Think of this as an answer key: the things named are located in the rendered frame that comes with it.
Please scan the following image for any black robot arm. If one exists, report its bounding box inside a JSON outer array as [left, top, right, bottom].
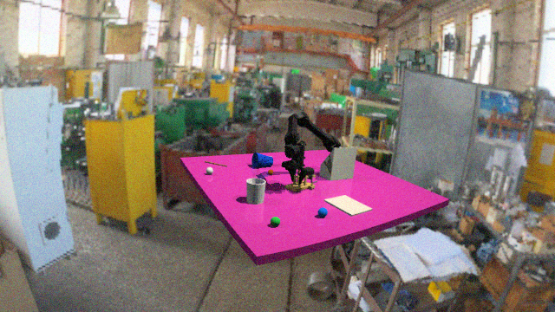
[[284, 112, 341, 172]]

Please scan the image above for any blue ball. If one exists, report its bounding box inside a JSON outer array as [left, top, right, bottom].
[[317, 207, 328, 218]]

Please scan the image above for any beige flat rectangular panel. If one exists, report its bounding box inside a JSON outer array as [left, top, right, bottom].
[[324, 195, 372, 217]]

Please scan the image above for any white cup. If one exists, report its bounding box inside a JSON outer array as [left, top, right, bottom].
[[246, 179, 266, 205]]

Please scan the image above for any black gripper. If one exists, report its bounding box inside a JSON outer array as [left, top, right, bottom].
[[282, 156, 315, 185]]

